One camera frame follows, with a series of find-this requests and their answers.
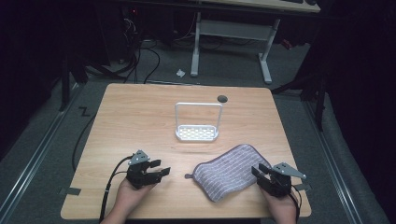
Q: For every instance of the metal floor rail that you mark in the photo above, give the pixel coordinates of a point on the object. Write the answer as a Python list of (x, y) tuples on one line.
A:
[(34, 161), (330, 161)]

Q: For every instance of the black metal stand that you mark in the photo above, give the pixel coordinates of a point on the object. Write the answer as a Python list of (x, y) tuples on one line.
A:
[(64, 84), (317, 90)]

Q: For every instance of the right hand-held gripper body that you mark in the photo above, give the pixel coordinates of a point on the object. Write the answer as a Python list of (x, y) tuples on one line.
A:
[(280, 185)]

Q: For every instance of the person's left hand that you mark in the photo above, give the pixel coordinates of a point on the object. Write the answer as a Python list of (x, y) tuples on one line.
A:
[(127, 199)]

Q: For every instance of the white paper scrap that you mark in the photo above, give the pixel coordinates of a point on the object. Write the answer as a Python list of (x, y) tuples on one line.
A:
[(180, 73)]

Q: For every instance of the white plastic rack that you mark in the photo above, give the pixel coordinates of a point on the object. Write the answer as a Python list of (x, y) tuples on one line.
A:
[(196, 133)]

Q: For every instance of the dark computer tower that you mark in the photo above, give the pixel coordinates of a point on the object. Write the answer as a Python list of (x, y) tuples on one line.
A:
[(130, 31)]

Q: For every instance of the grey tape piece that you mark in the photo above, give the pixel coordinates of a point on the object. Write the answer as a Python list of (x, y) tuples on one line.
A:
[(303, 187), (73, 191)]

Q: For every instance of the white-legged desk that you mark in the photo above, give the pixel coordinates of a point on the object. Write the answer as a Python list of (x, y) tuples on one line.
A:
[(233, 29)]

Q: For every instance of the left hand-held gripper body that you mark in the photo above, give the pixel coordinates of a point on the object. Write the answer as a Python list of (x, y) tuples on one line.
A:
[(139, 179)]

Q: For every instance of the person's right hand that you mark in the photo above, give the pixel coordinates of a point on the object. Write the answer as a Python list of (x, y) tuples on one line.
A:
[(283, 207)]

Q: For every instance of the purple striped cloth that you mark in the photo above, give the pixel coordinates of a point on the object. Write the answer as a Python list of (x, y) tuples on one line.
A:
[(227, 174)]

